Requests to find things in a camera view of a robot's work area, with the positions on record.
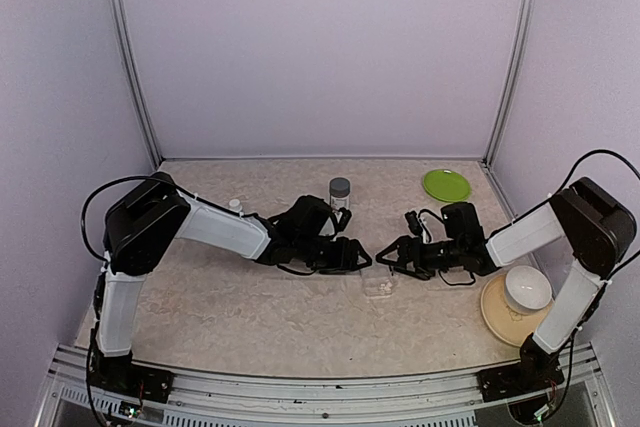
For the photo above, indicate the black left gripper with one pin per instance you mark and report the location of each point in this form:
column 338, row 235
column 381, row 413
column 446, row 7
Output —
column 349, row 264

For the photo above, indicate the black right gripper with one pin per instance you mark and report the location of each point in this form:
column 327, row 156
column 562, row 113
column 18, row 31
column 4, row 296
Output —
column 405, row 243

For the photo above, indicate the clear plastic pill organizer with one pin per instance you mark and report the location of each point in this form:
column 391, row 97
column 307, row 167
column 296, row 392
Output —
column 378, row 284

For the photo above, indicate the orange grey-capped pill bottle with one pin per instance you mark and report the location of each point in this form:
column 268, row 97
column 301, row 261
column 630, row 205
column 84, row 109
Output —
column 339, row 193

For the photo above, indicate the small white-capped pill bottle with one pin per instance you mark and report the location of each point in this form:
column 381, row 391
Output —
column 235, row 205

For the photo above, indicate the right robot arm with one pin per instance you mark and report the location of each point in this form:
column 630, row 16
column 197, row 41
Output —
column 598, row 228

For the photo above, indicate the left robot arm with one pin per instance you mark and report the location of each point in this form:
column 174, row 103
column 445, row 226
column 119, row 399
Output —
column 141, row 226

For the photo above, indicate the white round tablets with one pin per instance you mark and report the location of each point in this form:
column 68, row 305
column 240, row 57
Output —
column 385, row 289

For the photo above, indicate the green plate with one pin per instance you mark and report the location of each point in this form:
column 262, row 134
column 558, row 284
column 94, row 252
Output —
column 446, row 186

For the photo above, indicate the white bowl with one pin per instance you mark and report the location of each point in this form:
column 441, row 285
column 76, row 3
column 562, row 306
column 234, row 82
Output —
column 526, row 289

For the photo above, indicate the beige plate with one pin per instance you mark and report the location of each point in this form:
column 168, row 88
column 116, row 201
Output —
column 508, row 325

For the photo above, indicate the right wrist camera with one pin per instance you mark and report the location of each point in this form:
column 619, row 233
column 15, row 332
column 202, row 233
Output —
column 417, row 227

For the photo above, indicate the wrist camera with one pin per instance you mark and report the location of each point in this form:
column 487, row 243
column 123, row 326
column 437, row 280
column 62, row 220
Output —
column 417, row 227
column 336, row 223

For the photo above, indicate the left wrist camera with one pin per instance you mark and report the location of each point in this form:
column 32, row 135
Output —
column 336, row 223

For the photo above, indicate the front aluminium rail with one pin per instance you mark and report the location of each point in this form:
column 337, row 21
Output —
column 201, row 398

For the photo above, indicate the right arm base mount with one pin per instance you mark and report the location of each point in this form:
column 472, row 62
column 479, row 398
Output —
column 535, row 371

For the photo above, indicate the left aluminium frame post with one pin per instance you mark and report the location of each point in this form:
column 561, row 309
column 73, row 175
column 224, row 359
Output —
column 142, row 114

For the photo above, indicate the aluminium frame post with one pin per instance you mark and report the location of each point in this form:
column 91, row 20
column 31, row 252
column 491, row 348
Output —
column 142, row 114
column 516, row 59

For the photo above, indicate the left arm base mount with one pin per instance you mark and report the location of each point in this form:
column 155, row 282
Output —
column 122, row 376

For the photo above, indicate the right aluminium frame post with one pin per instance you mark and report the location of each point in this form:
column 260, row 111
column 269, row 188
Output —
column 516, row 59

